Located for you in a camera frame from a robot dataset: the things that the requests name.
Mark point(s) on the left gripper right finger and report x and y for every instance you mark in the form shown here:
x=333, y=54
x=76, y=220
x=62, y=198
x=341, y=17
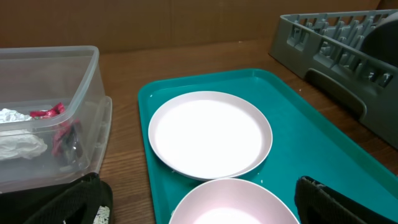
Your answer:
x=319, y=204

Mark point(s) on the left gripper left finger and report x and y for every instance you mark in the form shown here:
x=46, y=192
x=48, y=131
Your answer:
x=78, y=203

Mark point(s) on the red snack wrapper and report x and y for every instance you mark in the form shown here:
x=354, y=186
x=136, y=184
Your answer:
x=66, y=144

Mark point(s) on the pink small bowl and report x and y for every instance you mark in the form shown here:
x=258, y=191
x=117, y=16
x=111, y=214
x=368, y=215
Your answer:
x=228, y=201

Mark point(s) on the pile of rice grains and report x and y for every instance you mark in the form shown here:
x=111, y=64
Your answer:
x=102, y=216

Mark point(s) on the grey bowl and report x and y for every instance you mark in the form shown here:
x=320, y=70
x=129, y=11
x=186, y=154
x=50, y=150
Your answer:
x=381, y=43

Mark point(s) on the grey dishwasher rack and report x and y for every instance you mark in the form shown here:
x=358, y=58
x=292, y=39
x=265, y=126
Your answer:
x=325, y=50

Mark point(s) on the teal serving tray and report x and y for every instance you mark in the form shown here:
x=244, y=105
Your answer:
x=305, y=143

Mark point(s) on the black tray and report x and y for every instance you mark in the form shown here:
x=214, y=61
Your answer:
x=17, y=206

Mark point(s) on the clear plastic bin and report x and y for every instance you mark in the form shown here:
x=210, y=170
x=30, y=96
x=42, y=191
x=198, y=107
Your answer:
x=38, y=78

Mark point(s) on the large white plate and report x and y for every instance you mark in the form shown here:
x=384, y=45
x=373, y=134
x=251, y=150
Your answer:
x=208, y=135

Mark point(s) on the cardboard back wall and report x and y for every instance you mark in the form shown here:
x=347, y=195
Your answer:
x=122, y=25

